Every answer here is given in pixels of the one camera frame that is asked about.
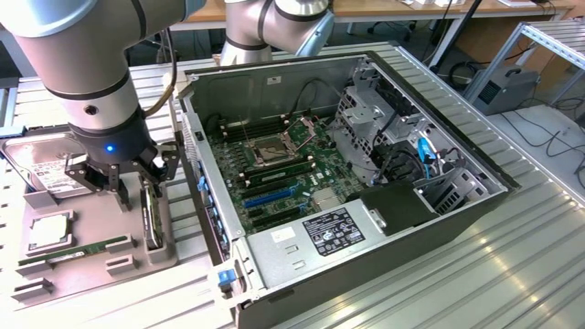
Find aluminium profile frame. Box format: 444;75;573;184
464;19;585;107

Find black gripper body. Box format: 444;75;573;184
70;109;157;166

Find silver chipset heatsink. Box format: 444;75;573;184
313;190;342;210

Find metal socket cover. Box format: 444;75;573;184
281;116;317;152

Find silver metal disk bay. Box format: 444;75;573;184
334;84;433;162

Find installed RAM stick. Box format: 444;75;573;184
246;166;314;186

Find long wooden desk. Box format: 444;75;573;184
333;0;574;45

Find CPU socket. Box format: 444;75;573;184
246;135;294;169

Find blue expansion slot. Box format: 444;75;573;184
244;187;300;209

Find black table wires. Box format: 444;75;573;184
497;111;585;162

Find GPU graphics card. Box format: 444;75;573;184
138;178;165;249

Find black office chair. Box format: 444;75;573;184
346;20;417;42

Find black plastic cover box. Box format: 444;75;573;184
358;181;442;237

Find black stand pole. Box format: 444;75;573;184
429;0;484;75

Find open black PC case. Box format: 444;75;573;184
162;50;522;329

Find CPU chip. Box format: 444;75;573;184
28;215;70;248

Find grey equipment unit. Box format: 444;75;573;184
470;64;542;117

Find long black expansion slot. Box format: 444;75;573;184
240;182;294;200

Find grey power supply unit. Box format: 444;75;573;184
237;197;389;292

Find beige arm cable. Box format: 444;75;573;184
144;25;180;118

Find thin locking lever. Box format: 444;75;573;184
238;114;252;144

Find black RAM slot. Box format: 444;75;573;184
237;160;316;179
221;123;289;143
217;115;288;133

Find hard disk with blue rails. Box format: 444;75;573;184
0;125;105;200

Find wooden desk with white frame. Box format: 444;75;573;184
180;0;228;34

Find grey parts rack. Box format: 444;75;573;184
7;171;178;312

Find black looping wire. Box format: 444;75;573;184
292;78;344;116

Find green RAM stick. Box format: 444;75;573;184
17;236;129;267

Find black wire bundle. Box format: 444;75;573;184
368;135;446;184

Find blue SATA wire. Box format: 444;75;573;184
416;136;436;181

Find green motherboard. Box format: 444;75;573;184
208;114;349;234

